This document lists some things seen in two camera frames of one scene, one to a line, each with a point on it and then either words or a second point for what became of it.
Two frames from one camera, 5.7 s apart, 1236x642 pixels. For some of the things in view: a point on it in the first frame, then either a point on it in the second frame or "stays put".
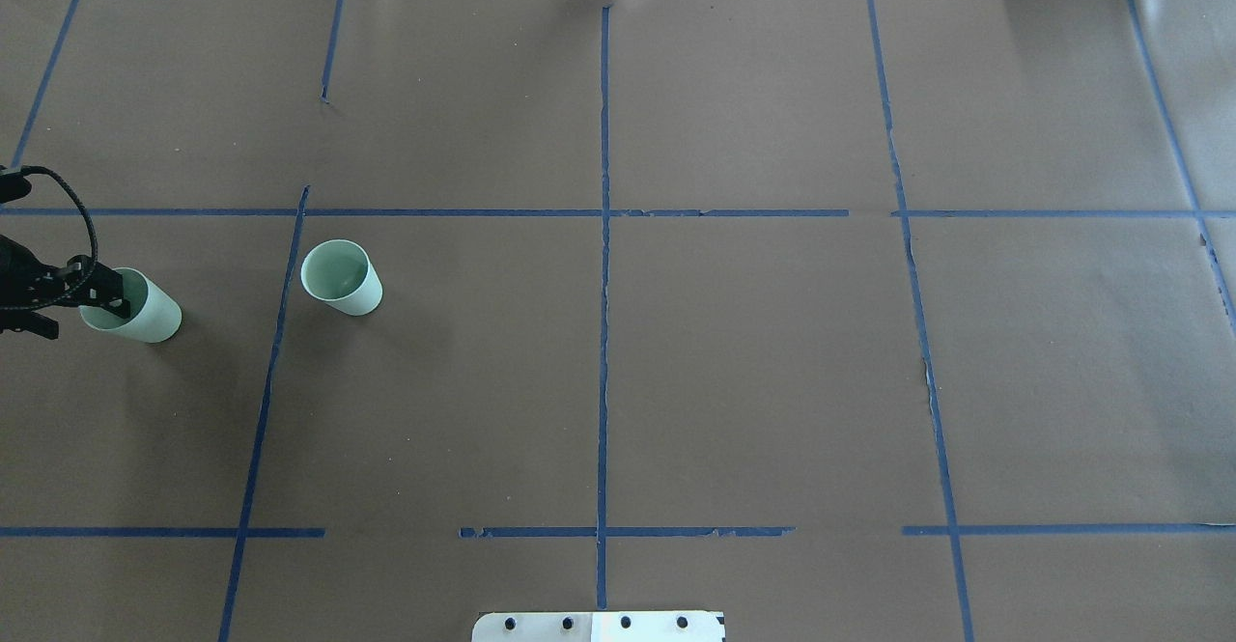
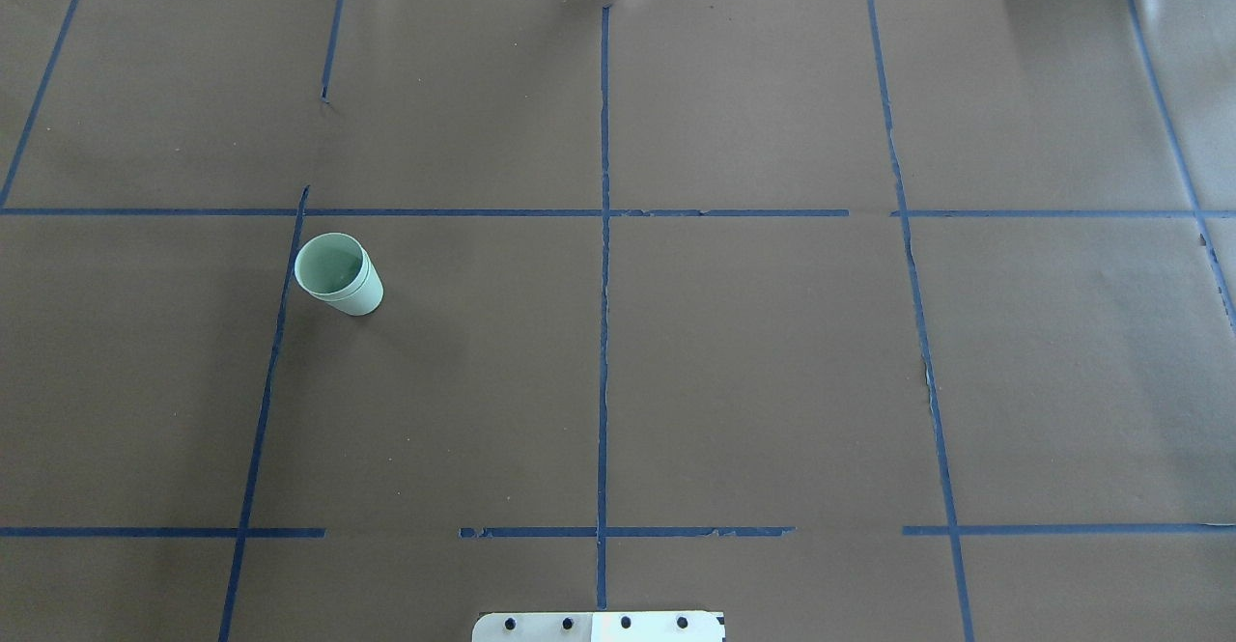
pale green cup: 154,316 -> 339,269
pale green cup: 340,274 stays put
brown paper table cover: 856,307 stays put
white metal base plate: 599,627 stays put
